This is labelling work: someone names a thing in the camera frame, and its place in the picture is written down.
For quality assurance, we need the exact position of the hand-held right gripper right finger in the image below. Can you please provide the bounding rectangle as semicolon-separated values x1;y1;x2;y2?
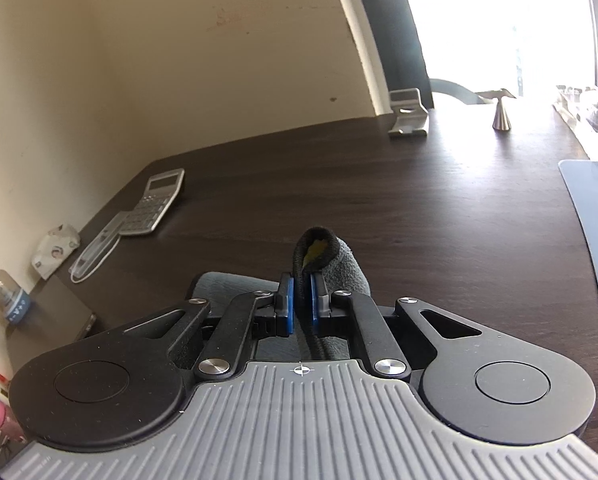
309;270;484;380

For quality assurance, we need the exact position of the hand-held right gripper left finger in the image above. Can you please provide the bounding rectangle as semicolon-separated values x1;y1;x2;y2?
124;271;296;381

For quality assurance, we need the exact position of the yellow and grey towel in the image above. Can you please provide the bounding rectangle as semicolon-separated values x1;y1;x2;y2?
189;225;372;363

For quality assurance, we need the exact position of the silver calculator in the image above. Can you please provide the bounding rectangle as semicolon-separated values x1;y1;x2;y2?
120;168;186;236

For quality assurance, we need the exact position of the clear plastic packet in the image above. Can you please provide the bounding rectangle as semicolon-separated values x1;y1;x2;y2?
69;212;126;284

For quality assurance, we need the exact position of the dark smartphone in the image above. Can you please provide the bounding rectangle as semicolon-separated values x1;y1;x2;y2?
76;312;98;341

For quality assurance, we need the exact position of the silver phone stand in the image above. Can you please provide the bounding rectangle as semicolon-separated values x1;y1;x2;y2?
388;88;430;138

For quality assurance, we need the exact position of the white crumpled packet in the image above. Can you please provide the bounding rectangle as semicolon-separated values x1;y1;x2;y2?
31;224;81;279

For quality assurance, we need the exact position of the grey chair backrest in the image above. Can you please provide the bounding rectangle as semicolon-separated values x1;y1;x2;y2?
429;78;490;109

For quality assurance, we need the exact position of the metal cone ornament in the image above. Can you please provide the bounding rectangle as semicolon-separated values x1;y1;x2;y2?
474;87;518;132

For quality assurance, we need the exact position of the clear bottle with blue label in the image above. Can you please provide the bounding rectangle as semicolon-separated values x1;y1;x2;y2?
0;270;32;326

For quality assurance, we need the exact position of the dark window frame pillar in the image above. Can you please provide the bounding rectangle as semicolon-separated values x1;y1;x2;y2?
346;0;432;111

